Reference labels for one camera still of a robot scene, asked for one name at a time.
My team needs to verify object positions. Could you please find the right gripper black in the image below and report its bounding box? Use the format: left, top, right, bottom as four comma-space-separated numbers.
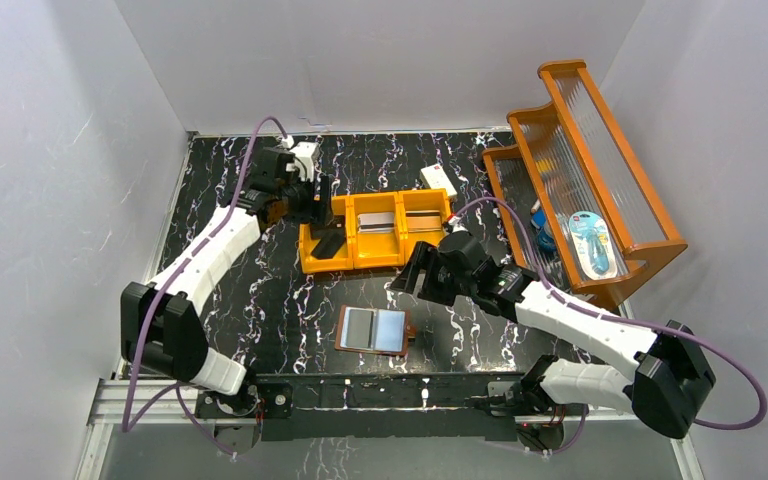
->
390, 241, 476, 307

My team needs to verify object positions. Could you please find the black credit card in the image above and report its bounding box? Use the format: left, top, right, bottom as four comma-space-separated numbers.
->
310, 223, 345, 240

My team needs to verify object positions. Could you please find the grey credit card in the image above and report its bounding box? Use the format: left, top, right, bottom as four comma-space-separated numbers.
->
311, 235, 346, 260

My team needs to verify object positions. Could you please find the brown leather card holder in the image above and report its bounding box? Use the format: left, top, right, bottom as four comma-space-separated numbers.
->
334, 306, 417, 356

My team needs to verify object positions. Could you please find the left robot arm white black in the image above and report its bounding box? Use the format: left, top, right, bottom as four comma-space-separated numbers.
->
120, 142, 333, 416

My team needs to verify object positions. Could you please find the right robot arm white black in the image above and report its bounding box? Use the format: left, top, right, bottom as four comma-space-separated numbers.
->
390, 231, 716, 439

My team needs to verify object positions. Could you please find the silver card in middle bin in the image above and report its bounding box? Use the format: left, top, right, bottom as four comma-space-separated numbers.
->
357, 212, 396, 234

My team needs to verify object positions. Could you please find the card in right bin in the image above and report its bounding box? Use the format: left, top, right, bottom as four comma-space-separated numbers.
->
405, 210, 446, 233

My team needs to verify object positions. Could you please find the left orange bin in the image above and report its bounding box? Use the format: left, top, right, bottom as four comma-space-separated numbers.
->
298, 196, 355, 274

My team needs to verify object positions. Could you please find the orange bin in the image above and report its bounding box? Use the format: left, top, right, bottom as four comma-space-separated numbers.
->
396, 189, 452, 262
349, 191, 406, 269
298, 196, 355, 274

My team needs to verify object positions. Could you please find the middle orange bin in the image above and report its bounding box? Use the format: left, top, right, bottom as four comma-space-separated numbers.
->
349, 191, 406, 269

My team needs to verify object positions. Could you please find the right orange bin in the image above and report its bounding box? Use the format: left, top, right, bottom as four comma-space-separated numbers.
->
396, 189, 452, 262

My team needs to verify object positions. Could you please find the white small box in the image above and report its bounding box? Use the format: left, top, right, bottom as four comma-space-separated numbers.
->
420, 164, 457, 201

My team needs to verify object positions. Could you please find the orange wooden shelf rack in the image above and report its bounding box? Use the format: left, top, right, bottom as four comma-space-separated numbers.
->
482, 59, 687, 310

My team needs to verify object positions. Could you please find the blue packaged item on shelf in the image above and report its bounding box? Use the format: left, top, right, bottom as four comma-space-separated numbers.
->
568, 211, 618, 280

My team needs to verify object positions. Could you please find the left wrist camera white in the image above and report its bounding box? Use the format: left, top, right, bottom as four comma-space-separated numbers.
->
290, 142, 321, 181

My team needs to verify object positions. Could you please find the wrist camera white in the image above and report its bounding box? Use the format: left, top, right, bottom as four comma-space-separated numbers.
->
290, 142, 321, 181
443, 214, 468, 234

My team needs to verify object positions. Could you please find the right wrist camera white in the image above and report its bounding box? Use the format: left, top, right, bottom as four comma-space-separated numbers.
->
443, 214, 468, 234

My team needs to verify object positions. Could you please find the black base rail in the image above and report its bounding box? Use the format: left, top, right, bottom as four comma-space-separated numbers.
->
195, 372, 591, 444

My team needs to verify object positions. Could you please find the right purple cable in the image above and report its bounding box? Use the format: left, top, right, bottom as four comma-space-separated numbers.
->
453, 195, 768, 458

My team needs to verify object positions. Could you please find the purple cable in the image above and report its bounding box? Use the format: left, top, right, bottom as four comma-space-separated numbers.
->
453, 195, 768, 458
122, 116, 293, 458

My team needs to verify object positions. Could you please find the aluminium frame rail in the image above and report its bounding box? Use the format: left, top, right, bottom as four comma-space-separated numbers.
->
85, 374, 690, 427

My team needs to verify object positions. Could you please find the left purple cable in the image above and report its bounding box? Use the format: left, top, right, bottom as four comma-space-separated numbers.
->
122, 116, 293, 458

